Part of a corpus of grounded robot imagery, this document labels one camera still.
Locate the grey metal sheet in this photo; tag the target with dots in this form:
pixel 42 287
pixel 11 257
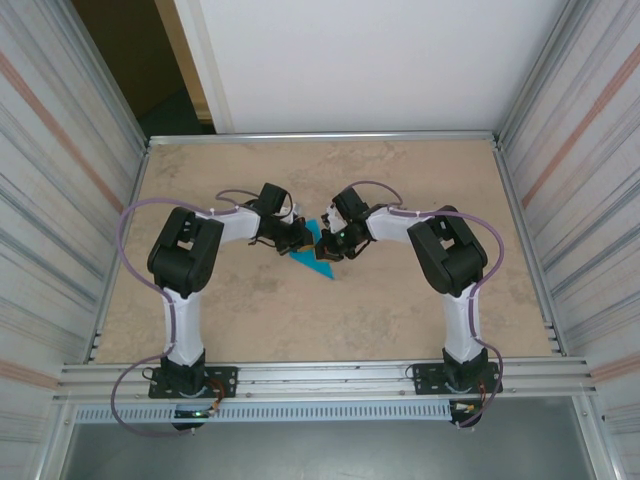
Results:
pixel 325 455

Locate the long aluminium table edge rail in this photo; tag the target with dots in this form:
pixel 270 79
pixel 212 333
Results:
pixel 325 137

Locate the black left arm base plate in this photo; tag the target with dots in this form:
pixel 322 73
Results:
pixel 225 380

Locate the small green-lit circuit board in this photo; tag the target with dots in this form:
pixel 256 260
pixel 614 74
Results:
pixel 195 413

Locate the teal cloth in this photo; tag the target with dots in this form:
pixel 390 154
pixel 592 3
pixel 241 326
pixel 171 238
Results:
pixel 317 267

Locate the aluminium upright post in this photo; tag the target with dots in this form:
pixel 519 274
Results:
pixel 117 85
pixel 535 75

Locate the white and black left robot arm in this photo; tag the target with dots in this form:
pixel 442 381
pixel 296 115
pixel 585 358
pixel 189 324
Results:
pixel 185 260

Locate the short aluminium table edge rail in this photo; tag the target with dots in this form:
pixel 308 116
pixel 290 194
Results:
pixel 504 170
pixel 136 192

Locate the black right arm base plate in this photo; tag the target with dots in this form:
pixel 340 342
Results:
pixel 425 380

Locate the aluminium frame leg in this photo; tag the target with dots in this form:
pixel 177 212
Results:
pixel 595 440
pixel 55 440

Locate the wide aluminium mounting rail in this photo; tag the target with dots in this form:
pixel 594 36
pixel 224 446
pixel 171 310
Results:
pixel 325 380

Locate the white door frame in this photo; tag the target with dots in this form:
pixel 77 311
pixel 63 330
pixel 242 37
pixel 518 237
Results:
pixel 207 75

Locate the beige door edge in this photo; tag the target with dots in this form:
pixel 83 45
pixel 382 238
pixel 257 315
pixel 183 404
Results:
pixel 181 50

